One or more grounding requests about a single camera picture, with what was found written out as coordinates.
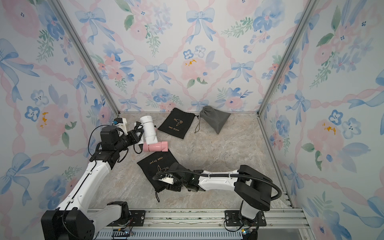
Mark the white hair dryer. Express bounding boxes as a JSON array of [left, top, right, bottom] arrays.
[[134, 116, 159, 154]]

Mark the black pouch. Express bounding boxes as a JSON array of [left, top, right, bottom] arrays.
[[158, 108, 199, 140], [137, 151, 178, 203]]

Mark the grey drawstring pouch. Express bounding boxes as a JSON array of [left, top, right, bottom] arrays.
[[195, 106, 231, 134]]

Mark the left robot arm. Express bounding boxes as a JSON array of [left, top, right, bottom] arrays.
[[41, 122, 144, 240]]

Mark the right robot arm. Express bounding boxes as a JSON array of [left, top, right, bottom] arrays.
[[153, 163, 282, 221]]

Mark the pink hair dryer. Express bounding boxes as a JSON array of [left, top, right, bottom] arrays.
[[143, 142, 169, 152]]

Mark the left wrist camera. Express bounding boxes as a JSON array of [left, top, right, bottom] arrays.
[[113, 118, 128, 135]]

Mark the aluminium front rail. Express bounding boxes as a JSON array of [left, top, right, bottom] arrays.
[[94, 208, 315, 240]]

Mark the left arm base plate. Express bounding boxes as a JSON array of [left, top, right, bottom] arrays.
[[108, 210, 146, 228]]

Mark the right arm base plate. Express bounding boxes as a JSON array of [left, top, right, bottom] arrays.
[[224, 210, 267, 228]]

